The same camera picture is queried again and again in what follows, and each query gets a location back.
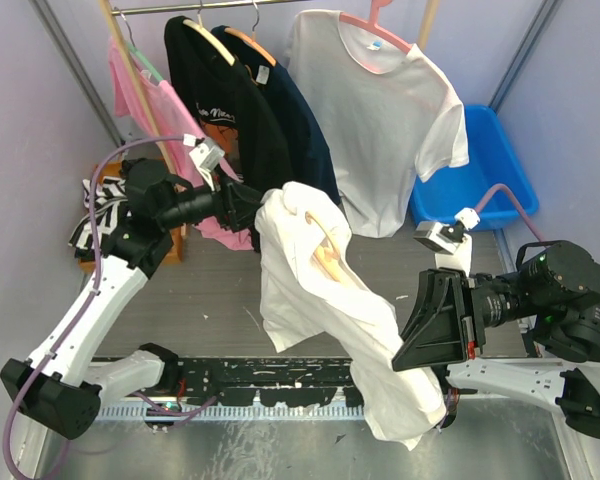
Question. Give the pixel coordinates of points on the perforated metal cable tray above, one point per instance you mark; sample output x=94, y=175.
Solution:
x=138, y=410

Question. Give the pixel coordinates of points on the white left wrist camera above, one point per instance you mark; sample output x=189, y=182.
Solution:
x=206, y=155

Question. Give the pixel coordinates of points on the navy blue t-shirt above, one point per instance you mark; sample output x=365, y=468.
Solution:
x=308, y=150

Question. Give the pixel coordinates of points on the blue plastic bin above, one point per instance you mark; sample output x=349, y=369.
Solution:
x=492, y=160

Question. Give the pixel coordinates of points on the black white striped cloth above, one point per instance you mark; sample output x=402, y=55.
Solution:
x=110, y=207

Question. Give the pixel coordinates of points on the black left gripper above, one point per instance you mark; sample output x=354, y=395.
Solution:
x=239, y=204

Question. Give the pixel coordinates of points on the white hanging t-shirt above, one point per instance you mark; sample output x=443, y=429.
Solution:
x=390, y=117

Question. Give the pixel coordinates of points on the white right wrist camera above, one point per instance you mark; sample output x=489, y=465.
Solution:
x=451, y=244

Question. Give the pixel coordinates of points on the green hanger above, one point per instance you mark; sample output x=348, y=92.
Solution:
x=147, y=70

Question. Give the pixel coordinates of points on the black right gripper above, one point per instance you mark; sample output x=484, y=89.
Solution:
x=443, y=320

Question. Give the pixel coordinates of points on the wooden clothes rack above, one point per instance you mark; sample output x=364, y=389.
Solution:
x=141, y=93

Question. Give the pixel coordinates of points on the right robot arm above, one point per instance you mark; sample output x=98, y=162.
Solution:
x=559, y=287

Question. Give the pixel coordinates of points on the black printed t-shirt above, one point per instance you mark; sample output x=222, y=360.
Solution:
x=229, y=107

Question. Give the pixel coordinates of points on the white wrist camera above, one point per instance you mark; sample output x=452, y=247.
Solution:
x=206, y=155
x=451, y=244

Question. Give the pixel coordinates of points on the pink t-shirt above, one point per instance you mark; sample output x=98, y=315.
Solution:
x=171, y=118

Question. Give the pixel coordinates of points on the wooden hanger under navy shirt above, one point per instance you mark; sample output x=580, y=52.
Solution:
x=250, y=40

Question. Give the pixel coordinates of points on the pink plastic hanger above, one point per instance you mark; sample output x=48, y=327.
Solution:
x=371, y=25

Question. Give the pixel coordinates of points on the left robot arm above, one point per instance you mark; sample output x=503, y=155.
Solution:
x=57, y=386

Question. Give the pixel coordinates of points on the cream wooden hanger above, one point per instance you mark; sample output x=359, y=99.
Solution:
x=328, y=253

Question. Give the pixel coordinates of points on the wooden hanger under black shirt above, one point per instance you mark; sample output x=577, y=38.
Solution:
x=198, y=27

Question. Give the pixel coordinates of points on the white t-shirt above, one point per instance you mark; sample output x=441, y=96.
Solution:
x=390, y=117
x=299, y=301

